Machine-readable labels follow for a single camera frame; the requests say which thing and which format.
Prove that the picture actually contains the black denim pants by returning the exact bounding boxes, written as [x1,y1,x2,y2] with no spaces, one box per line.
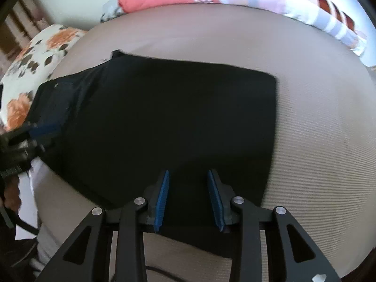
[26,50,277,258]

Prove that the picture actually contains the person's left hand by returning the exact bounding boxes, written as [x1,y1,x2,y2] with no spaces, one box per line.
[1,176,22,214]

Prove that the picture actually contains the floral orange rose pillow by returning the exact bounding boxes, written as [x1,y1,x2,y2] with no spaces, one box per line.
[1,24,87,132]

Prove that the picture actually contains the beige textured bed mattress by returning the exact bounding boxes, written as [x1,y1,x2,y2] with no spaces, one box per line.
[31,3,376,282]

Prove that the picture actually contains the beige patterned curtain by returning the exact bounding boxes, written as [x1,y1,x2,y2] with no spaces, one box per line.
[1,0,50,71]

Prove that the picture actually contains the black cable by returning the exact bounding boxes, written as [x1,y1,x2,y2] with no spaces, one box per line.
[0,193,40,237]

